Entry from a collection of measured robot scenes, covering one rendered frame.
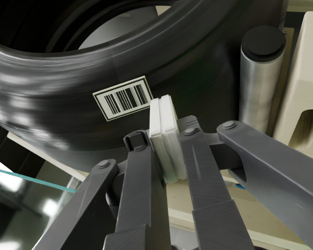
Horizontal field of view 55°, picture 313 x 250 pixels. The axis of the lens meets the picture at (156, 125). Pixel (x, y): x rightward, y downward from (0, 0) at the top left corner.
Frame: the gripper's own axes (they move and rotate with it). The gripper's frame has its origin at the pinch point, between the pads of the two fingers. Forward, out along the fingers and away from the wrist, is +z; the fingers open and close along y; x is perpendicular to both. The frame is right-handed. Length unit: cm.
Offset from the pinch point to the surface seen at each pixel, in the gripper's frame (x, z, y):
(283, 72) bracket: -14, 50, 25
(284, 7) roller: 0, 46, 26
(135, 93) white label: -0.2, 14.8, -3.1
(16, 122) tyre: 0.1, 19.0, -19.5
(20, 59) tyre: 7.2, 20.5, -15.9
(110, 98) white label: 0.2, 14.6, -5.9
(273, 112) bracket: -20, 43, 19
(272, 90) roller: -5.8, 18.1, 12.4
